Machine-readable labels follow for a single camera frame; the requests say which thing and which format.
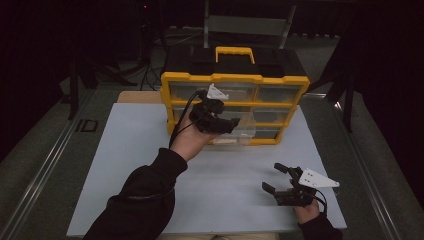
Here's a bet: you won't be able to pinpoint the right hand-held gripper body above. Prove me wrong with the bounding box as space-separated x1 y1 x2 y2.
274 166 341 208

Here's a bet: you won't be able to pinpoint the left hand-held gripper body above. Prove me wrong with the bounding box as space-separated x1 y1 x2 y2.
189 83 234 135

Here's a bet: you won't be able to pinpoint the clear plastic drawer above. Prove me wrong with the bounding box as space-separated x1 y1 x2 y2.
213 114 257 147

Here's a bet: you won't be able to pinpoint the yellow black storage organizer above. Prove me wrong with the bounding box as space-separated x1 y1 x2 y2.
160 45 311 147

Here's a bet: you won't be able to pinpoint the person's left hand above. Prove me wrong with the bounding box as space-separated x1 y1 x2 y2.
169 111 222 164

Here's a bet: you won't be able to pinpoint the person's right hand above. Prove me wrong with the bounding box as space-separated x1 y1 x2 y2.
293 199 322 225

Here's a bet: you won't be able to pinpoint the white table board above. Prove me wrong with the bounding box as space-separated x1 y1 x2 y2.
66 102 348 238

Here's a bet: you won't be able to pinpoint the set of clear closed drawers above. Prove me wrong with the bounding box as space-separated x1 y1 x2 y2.
168 81 303 140

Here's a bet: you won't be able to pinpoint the wooden table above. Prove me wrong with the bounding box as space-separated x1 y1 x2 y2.
117 91 163 104

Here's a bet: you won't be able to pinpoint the grey metal stand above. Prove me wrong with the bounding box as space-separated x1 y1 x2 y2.
202 0 298 50

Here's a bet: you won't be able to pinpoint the black tripod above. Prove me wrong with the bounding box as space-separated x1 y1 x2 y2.
131 0 163 92

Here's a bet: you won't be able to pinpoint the left hand-held gripper cable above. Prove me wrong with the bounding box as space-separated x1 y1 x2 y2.
168 89 209 150

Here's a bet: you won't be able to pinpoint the hand-held gripper cable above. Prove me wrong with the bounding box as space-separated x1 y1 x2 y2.
168 89 209 150
313 189 328 215

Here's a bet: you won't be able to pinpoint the right hand-held gripper cable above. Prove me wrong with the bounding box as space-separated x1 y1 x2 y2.
313 189 328 215

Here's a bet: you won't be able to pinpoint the metal floor rail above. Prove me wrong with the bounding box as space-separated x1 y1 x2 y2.
0 89 95 240
333 99 403 240

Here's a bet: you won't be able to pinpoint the floor cables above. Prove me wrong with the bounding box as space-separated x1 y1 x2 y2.
139 28 205 92

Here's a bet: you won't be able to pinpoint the black frame stand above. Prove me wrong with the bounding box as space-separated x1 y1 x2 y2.
67 58 136 121
308 29 356 134

